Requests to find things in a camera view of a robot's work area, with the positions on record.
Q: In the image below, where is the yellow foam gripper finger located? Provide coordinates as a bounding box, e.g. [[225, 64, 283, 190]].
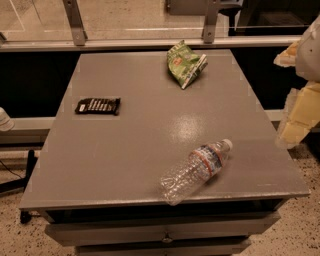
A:
[[275, 81, 320, 149], [273, 41, 299, 67]]

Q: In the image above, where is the green jalapeno chip bag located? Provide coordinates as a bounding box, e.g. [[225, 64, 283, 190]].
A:
[[167, 40, 208, 90]]

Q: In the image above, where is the clear plastic water bottle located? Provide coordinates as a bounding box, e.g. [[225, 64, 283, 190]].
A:
[[160, 139, 233, 206]]

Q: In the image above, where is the grey metal cabinet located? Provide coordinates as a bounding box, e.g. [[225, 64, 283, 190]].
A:
[[21, 50, 309, 256]]

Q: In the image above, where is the dark brown snack bar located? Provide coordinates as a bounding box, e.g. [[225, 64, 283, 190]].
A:
[[75, 98, 121, 115]]

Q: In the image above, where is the black stand base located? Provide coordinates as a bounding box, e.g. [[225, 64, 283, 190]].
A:
[[0, 149, 39, 225]]

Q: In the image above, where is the right metal rail bracket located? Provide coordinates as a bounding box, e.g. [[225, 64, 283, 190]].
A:
[[202, 0, 221, 44]]

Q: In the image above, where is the metal rail bracket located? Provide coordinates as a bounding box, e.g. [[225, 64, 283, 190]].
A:
[[62, 0, 88, 46], [202, 0, 221, 44]]

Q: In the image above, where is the left metal rail bracket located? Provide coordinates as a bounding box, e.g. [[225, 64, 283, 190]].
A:
[[62, 0, 88, 46]]

